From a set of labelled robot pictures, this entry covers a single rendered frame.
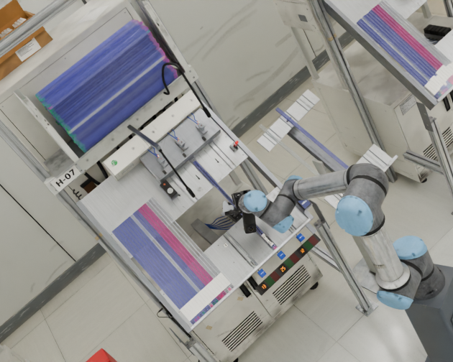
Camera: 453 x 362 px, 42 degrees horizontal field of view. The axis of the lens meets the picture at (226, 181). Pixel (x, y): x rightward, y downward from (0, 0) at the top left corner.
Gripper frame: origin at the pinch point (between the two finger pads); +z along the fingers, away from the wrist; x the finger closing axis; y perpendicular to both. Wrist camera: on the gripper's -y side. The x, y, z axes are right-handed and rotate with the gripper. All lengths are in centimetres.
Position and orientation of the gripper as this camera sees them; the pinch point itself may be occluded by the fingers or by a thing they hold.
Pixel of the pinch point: (239, 212)
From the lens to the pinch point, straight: 241.3
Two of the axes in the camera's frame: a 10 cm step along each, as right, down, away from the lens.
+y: -2.0, -9.8, 0.8
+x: -9.7, 1.8, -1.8
